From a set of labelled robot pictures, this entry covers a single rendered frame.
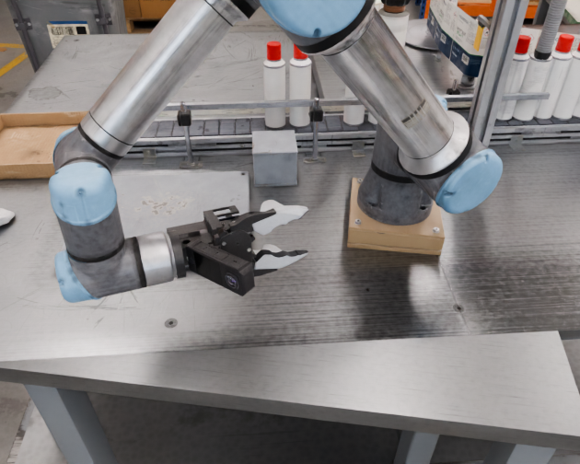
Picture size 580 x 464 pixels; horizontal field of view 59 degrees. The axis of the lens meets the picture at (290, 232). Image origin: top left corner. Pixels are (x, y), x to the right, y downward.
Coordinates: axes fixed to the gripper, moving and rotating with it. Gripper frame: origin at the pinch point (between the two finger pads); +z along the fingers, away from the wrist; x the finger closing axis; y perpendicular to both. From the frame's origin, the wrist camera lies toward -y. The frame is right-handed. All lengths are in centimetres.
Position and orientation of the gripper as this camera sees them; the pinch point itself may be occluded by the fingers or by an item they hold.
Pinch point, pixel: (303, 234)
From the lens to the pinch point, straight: 80.1
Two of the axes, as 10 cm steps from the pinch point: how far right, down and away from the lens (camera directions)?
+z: 9.3, -2.0, 3.1
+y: -3.7, -4.8, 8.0
